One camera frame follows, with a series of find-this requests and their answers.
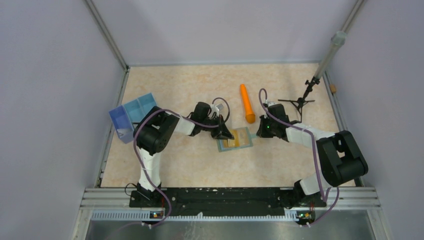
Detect small orange block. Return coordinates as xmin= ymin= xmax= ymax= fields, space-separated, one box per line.
xmin=329 ymin=84 xmax=337 ymax=94

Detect gold card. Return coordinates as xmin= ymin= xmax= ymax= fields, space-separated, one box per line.
xmin=237 ymin=128 xmax=251 ymax=147
xmin=223 ymin=129 xmax=240 ymax=148

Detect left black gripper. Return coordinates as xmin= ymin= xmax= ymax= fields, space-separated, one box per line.
xmin=200 ymin=114 xmax=233 ymax=140

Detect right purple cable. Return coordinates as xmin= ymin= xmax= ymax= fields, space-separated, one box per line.
xmin=258 ymin=88 xmax=340 ymax=227

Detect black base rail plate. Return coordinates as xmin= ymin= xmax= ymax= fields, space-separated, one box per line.
xmin=129 ymin=187 xmax=326 ymax=217

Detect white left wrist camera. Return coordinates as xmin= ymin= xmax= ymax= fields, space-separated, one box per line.
xmin=212 ymin=103 xmax=224 ymax=115

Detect grey pole on tripod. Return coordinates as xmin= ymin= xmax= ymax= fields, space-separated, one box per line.
xmin=313 ymin=31 xmax=347 ymax=80

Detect green card holder wallet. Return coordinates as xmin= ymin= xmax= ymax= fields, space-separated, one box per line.
xmin=217 ymin=127 xmax=257 ymax=153

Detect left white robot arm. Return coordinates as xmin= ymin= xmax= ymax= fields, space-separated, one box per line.
xmin=133 ymin=102 xmax=235 ymax=207

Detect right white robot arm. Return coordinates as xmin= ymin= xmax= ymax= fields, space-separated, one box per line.
xmin=256 ymin=102 xmax=369 ymax=206

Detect orange cylinder tube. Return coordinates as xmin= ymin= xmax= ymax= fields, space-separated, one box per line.
xmin=239 ymin=84 xmax=256 ymax=124

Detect black tripod stand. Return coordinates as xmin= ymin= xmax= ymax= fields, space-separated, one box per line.
xmin=278 ymin=76 xmax=320 ymax=121

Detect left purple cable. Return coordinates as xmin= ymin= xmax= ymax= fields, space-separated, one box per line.
xmin=132 ymin=96 xmax=231 ymax=229

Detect white perforated cable tray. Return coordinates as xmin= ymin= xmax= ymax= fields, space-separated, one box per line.
xmin=90 ymin=210 xmax=312 ymax=222

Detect purple cable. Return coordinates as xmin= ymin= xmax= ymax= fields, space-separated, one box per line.
xmin=132 ymin=96 xmax=231 ymax=229
xmin=258 ymin=88 xmax=340 ymax=227

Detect blue three-compartment organizer box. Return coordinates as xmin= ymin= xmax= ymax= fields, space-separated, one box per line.
xmin=108 ymin=93 xmax=157 ymax=144

